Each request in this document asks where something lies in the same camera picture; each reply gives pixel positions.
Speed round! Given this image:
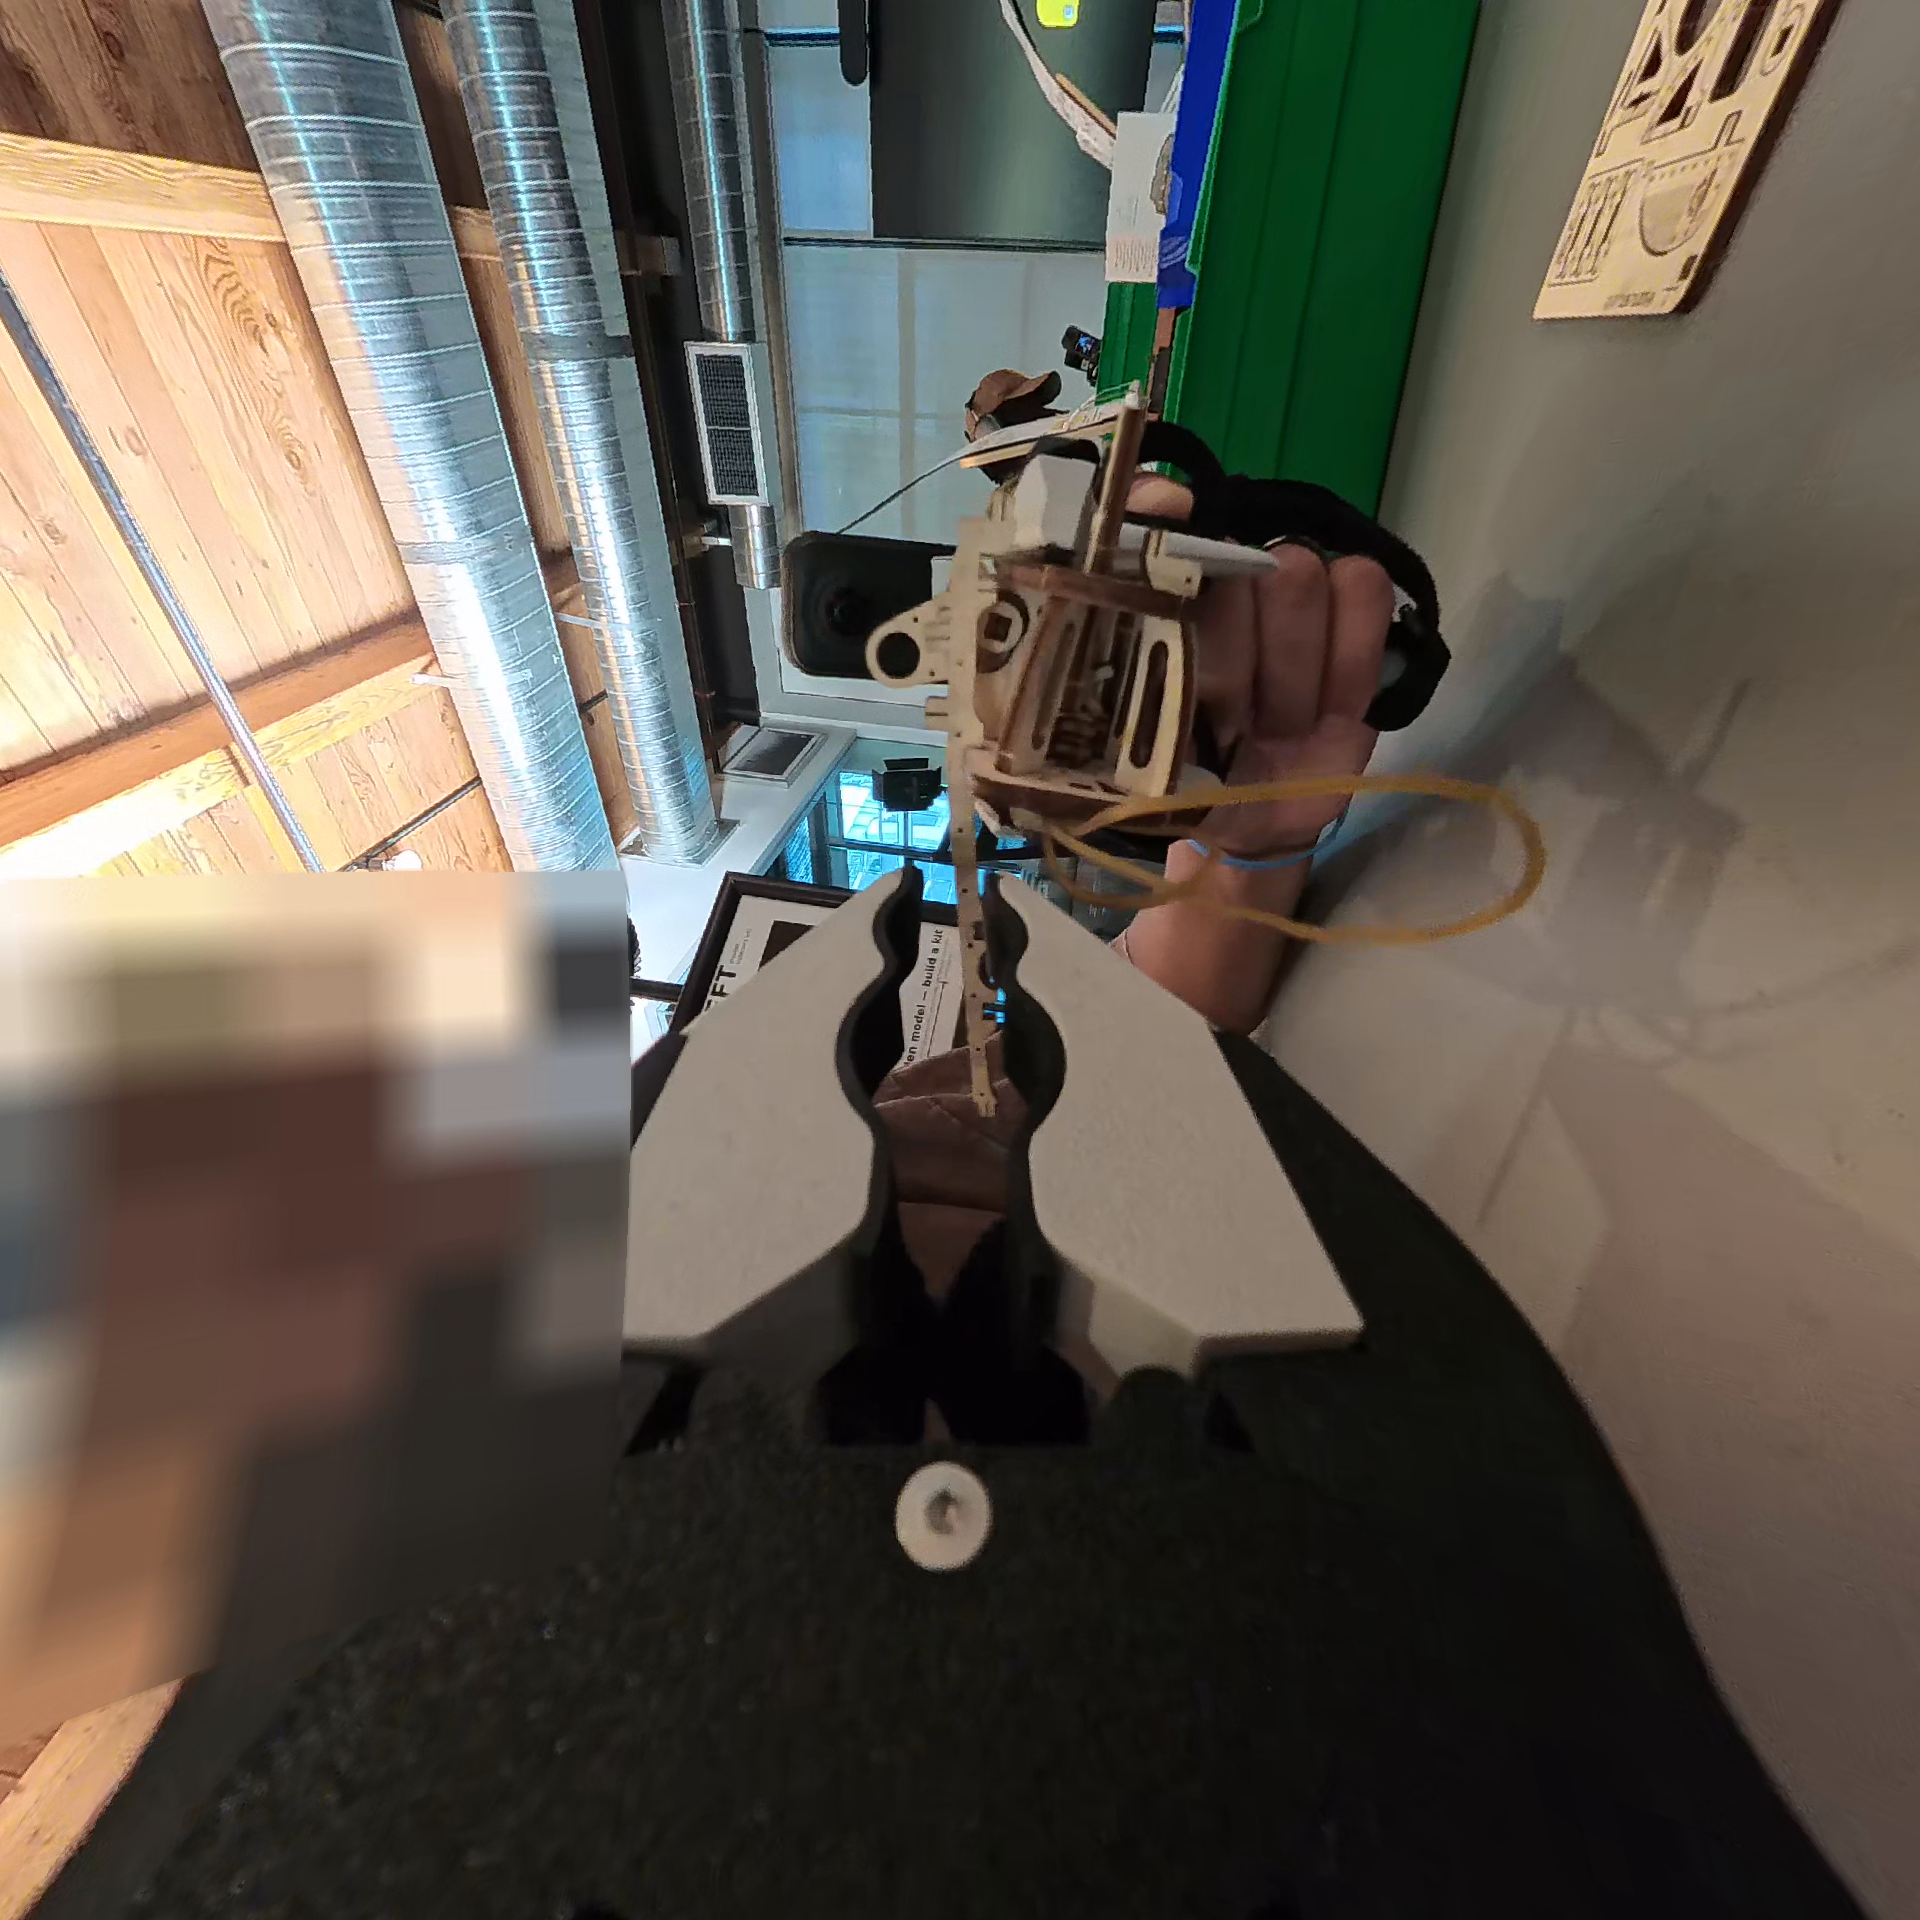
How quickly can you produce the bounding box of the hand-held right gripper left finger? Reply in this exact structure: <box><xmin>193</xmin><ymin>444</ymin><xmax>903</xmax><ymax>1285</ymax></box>
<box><xmin>622</xmin><ymin>866</ymin><xmax>923</xmax><ymax>1359</ymax></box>

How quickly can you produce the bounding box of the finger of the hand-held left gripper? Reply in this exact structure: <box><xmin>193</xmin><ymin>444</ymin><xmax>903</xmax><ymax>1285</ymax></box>
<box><xmin>1009</xmin><ymin>449</ymin><xmax>1115</xmax><ymax>557</ymax></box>

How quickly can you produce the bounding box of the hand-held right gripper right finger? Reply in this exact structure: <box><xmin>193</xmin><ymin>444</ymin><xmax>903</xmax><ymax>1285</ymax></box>
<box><xmin>983</xmin><ymin>877</ymin><xmax>1368</xmax><ymax>1374</ymax></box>

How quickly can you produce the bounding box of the wooden mechanical model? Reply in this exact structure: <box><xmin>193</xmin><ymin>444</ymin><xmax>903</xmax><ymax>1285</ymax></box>
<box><xmin>866</xmin><ymin>381</ymin><xmax>1226</xmax><ymax>840</ymax></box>

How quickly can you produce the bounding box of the notched wooden strip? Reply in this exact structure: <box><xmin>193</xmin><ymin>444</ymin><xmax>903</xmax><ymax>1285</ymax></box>
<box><xmin>942</xmin><ymin>661</ymin><xmax>1011</xmax><ymax>1119</ymax></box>

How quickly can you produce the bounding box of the yellow rubber band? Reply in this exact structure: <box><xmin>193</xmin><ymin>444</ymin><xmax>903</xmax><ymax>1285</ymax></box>
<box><xmin>1042</xmin><ymin>773</ymin><xmax>1547</xmax><ymax>946</ymax></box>

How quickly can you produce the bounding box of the person's left forearm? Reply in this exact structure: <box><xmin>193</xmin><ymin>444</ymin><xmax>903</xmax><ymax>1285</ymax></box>
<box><xmin>1114</xmin><ymin>838</ymin><xmax>1326</xmax><ymax>1039</ymax></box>

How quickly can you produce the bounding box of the laser-cut wooden parts sheet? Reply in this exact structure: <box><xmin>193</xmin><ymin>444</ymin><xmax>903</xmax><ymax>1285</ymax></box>
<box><xmin>1535</xmin><ymin>0</ymin><xmax>1845</xmax><ymax>319</ymax></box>

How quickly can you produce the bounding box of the person's left hand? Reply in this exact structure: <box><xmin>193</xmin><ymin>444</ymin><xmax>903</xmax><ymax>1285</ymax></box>
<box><xmin>1126</xmin><ymin>471</ymin><xmax>1402</xmax><ymax>902</ymax></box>

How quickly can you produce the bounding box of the white vent grille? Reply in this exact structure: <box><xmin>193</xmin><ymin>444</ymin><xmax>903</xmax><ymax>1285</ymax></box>
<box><xmin>686</xmin><ymin>343</ymin><xmax>776</xmax><ymax>504</ymax></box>

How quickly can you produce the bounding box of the black framed white poster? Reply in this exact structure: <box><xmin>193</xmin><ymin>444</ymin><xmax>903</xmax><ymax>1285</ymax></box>
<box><xmin>632</xmin><ymin>871</ymin><xmax>969</xmax><ymax>1058</ymax></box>

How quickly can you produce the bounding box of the printed instruction sheet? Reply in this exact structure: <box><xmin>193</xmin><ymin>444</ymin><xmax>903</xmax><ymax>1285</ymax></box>
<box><xmin>1106</xmin><ymin>111</ymin><xmax>1192</xmax><ymax>288</ymax></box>

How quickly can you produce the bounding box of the blue plastic bin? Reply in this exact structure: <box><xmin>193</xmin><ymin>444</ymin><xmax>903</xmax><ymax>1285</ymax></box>
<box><xmin>1161</xmin><ymin>0</ymin><xmax>1248</xmax><ymax>308</ymax></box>

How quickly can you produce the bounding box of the green plastic bin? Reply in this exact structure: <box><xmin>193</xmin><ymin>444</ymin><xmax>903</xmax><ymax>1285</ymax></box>
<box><xmin>1102</xmin><ymin>0</ymin><xmax>1485</xmax><ymax>519</ymax></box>

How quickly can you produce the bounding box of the grey ceiling conduit pipe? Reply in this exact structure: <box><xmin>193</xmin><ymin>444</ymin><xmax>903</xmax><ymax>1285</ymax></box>
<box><xmin>0</xmin><ymin>277</ymin><xmax>325</xmax><ymax>874</ymax></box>

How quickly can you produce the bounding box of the silver ventilation duct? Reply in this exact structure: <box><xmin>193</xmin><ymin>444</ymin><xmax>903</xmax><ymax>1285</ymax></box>
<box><xmin>442</xmin><ymin>0</ymin><xmax>725</xmax><ymax>864</ymax></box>
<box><xmin>662</xmin><ymin>0</ymin><xmax>784</xmax><ymax>594</ymax></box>
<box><xmin>201</xmin><ymin>0</ymin><xmax>621</xmax><ymax>874</ymax></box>

